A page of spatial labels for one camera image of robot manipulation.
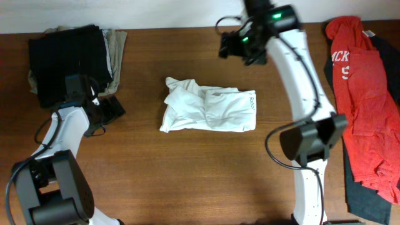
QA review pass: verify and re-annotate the dark grey garment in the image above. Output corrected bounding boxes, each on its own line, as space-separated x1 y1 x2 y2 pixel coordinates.
343 36 399 224

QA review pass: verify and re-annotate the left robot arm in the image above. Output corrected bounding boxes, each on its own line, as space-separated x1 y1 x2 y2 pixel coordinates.
5 74 126 225

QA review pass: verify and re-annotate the red t-shirt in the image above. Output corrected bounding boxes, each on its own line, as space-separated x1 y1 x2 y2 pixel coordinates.
325 16 399 204

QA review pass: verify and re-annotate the folded beige garment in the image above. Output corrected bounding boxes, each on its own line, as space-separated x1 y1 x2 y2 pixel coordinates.
27 26 128 97

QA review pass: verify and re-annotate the folded black garment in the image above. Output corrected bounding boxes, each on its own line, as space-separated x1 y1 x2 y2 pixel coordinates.
28 25 113 108

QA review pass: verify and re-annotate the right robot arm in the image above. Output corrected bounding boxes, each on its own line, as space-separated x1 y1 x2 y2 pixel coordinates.
219 0 348 224

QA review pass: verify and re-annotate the white t-shirt with robot print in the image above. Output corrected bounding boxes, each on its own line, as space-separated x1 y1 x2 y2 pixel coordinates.
160 77 257 133

